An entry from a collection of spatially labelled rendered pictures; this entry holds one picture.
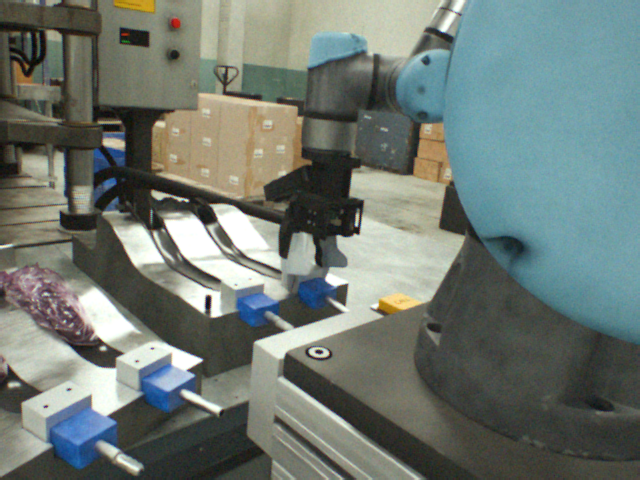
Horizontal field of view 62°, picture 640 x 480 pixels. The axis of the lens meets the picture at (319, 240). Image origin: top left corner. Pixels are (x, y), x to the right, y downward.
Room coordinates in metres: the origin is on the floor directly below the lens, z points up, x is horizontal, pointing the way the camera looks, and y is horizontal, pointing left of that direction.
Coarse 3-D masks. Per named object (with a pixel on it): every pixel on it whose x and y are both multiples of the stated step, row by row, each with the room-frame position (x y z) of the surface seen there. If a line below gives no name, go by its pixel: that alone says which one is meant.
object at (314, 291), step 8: (312, 272) 0.76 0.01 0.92; (320, 272) 0.77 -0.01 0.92; (296, 280) 0.74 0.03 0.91; (304, 280) 0.75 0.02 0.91; (312, 280) 0.75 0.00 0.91; (320, 280) 0.76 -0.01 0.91; (296, 288) 0.74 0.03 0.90; (304, 288) 0.73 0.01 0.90; (312, 288) 0.73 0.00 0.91; (320, 288) 0.73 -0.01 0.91; (328, 288) 0.74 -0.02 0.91; (336, 288) 0.74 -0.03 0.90; (304, 296) 0.73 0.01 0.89; (312, 296) 0.72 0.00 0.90; (320, 296) 0.72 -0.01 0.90; (328, 296) 0.73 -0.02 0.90; (312, 304) 0.72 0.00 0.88; (320, 304) 0.72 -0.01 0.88; (328, 304) 0.72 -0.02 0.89; (336, 304) 0.71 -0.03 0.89; (344, 312) 0.69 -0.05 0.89
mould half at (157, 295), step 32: (128, 224) 0.87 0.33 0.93; (192, 224) 0.93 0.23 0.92; (224, 224) 0.97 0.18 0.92; (96, 256) 0.90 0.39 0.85; (128, 256) 0.80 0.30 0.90; (160, 256) 0.83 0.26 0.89; (192, 256) 0.85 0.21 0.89; (224, 256) 0.88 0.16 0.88; (256, 256) 0.91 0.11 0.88; (128, 288) 0.80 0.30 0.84; (160, 288) 0.72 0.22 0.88; (192, 288) 0.72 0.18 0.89; (160, 320) 0.72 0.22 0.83; (192, 320) 0.66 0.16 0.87; (224, 320) 0.64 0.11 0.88; (288, 320) 0.72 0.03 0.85; (320, 320) 0.77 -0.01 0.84; (192, 352) 0.66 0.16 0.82; (224, 352) 0.65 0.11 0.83
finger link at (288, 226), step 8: (288, 208) 0.74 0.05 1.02; (288, 216) 0.73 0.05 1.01; (288, 224) 0.73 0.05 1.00; (296, 224) 0.74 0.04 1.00; (280, 232) 0.73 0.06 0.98; (288, 232) 0.73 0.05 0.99; (296, 232) 0.74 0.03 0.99; (280, 240) 0.73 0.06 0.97; (288, 240) 0.73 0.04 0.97; (280, 248) 0.73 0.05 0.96; (288, 248) 0.73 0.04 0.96; (280, 256) 0.73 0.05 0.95
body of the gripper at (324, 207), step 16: (320, 160) 0.72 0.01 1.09; (336, 160) 0.71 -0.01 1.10; (352, 160) 0.72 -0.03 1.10; (320, 176) 0.74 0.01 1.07; (336, 176) 0.71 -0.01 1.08; (304, 192) 0.74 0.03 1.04; (320, 192) 0.73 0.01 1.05; (336, 192) 0.71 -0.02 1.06; (304, 208) 0.74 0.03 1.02; (320, 208) 0.70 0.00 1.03; (336, 208) 0.72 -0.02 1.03; (352, 208) 0.73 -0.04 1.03; (304, 224) 0.74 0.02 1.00; (320, 224) 0.72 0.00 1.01; (336, 224) 0.72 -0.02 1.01; (352, 224) 0.73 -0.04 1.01
